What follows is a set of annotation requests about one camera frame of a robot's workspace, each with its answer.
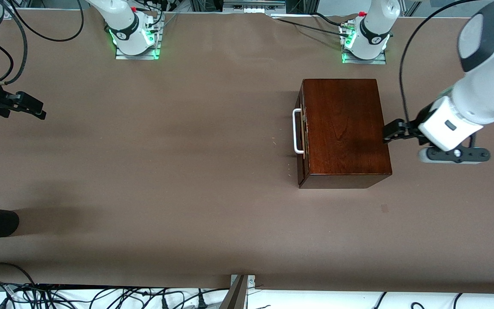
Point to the grey diagonal metal bar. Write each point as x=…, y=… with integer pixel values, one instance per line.
x=235, y=296

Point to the small metal bracket plate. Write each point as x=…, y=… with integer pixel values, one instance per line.
x=251, y=281

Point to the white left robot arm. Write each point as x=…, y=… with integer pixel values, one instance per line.
x=491, y=86

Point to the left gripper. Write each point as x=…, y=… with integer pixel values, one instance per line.
x=418, y=119

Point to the silver power strip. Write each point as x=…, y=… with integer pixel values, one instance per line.
x=253, y=6

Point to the dark brown wooden cabinet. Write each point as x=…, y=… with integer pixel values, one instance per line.
x=345, y=128

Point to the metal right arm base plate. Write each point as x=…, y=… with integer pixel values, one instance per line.
x=120, y=56

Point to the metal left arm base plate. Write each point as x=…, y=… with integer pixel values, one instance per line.
x=380, y=61

